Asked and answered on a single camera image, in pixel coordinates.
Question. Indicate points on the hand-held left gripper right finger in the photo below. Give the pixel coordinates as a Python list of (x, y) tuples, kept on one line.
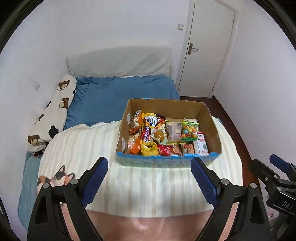
[(204, 180)]

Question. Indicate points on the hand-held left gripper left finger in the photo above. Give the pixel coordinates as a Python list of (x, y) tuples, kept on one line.
[(94, 180)]

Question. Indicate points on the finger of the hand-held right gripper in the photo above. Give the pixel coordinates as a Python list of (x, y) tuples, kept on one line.
[(277, 160), (263, 171)]

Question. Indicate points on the white box with red label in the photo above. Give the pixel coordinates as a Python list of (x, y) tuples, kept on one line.
[(201, 144)]

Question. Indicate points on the red brown snack packet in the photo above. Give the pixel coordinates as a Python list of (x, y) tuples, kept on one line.
[(187, 148)]

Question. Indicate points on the green colourful candy packet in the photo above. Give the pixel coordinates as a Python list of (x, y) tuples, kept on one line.
[(190, 132)]

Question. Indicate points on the brown cardboard box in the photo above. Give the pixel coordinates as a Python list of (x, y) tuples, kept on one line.
[(208, 125)]

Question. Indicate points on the clear yellow barcode snack packet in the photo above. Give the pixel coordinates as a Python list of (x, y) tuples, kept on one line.
[(174, 131)]

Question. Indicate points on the yellow crinkled snack packet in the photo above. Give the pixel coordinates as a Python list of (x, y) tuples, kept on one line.
[(149, 149)]

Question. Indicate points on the round brown pastry packet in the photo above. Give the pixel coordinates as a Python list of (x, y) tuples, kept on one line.
[(159, 136)]

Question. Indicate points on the yellow instant noodle packet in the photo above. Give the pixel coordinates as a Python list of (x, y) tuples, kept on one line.
[(146, 134)]

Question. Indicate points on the tall orange brown snack packet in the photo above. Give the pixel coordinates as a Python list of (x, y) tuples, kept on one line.
[(136, 121)]

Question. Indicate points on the striped cat print blanket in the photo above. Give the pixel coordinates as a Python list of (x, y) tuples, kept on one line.
[(150, 185)]

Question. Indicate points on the light blue bed sheet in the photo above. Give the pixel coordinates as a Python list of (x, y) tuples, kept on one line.
[(29, 185)]

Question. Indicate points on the bear print pillow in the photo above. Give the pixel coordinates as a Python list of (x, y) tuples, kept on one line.
[(60, 102)]

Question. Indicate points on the white door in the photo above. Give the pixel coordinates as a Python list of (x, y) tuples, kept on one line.
[(208, 69)]

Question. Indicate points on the grey padded headboard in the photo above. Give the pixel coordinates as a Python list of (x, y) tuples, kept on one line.
[(120, 61)]

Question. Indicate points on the wall light switch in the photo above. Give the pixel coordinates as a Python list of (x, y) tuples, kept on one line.
[(180, 26)]

